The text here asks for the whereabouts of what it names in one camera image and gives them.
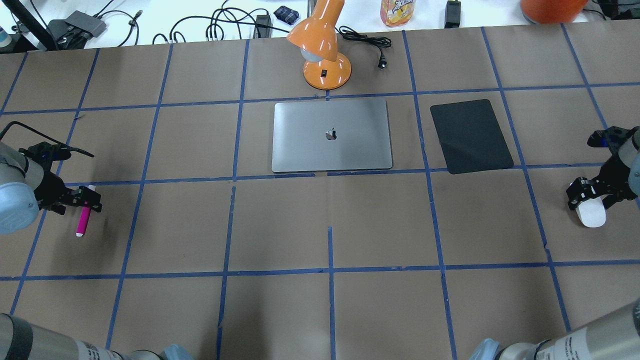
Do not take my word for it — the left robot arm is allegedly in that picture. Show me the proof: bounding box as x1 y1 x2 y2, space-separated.
0 142 103 235

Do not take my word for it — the dark blue pouch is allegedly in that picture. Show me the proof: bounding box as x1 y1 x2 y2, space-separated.
273 6 300 26

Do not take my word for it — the silver laptop notebook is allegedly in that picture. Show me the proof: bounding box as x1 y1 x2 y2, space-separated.
270 98 393 173

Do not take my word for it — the orange juice bottle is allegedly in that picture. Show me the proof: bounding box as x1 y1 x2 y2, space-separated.
379 0 416 28

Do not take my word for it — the white computer mouse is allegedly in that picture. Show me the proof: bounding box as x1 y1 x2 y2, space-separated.
574 193 607 228

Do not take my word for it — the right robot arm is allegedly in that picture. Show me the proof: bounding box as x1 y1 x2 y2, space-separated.
566 126 640 211

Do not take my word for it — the orange desk lamp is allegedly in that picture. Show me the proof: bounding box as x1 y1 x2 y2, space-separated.
286 0 352 91

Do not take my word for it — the orange bucket grey lid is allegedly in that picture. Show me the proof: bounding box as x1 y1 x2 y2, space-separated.
519 0 588 24

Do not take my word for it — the pink marker pen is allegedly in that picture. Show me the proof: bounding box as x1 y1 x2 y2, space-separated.
75 199 93 238

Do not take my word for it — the black monitor stand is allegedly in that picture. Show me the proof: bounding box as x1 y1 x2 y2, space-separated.
1 0 58 51

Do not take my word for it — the black power adapter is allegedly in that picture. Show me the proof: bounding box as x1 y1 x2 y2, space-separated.
443 0 462 28

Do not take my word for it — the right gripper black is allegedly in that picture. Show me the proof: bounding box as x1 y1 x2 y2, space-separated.
566 126 639 211

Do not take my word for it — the lamp power cable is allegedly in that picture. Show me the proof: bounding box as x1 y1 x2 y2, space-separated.
337 25 393 71

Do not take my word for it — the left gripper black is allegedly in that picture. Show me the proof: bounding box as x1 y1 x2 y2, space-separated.
19 142 103 215

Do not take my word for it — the black mousepad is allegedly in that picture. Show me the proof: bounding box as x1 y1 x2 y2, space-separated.
430 99 515 174

